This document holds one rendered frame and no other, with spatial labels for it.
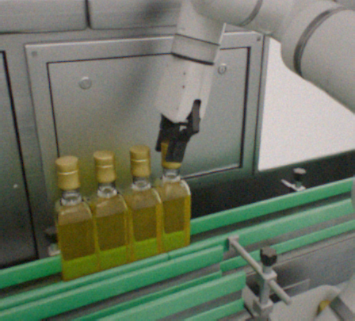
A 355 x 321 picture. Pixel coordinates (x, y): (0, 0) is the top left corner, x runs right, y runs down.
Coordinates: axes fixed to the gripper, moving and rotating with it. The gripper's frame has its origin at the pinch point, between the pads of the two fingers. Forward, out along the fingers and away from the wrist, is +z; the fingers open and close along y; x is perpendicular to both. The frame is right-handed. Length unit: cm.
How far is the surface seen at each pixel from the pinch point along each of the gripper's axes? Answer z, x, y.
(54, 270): 26.1, -15.0, -2.8
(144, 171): 4.0, -4.7, 2.2
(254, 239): 16.3, 21.1, 4.3
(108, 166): 3.7, -10.9, 2.0
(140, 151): 0.7, -6.1, 1.9
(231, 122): -2.6, 20.0, -12.6
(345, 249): 18, 46, 6
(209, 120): -2.3, 14.3, -12.5
